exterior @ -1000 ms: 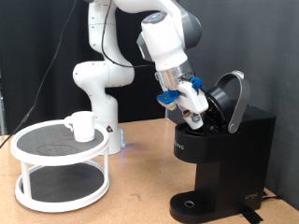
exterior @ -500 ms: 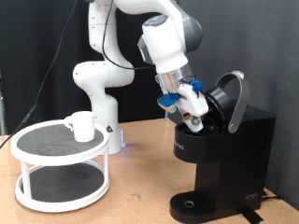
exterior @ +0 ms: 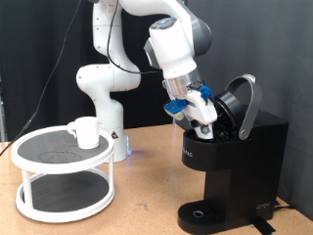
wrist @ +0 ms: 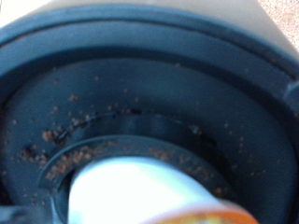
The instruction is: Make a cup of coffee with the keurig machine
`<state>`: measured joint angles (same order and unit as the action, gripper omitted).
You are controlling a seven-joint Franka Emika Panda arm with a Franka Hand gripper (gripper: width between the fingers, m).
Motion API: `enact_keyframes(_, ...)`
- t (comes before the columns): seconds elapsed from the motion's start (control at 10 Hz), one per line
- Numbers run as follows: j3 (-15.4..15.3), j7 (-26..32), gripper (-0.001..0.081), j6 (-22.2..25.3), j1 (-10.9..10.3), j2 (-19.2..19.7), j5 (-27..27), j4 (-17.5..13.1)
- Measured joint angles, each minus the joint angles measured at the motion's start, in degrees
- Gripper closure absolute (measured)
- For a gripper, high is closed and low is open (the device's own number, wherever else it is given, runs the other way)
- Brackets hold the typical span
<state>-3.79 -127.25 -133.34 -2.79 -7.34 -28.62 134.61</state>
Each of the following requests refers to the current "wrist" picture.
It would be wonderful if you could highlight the black Keurig coffee machine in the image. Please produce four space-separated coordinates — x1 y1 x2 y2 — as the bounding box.
0 4 299 224

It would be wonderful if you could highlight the white orange-rimmed coffee pod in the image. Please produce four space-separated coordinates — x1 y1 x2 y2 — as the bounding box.
66 157 260 224

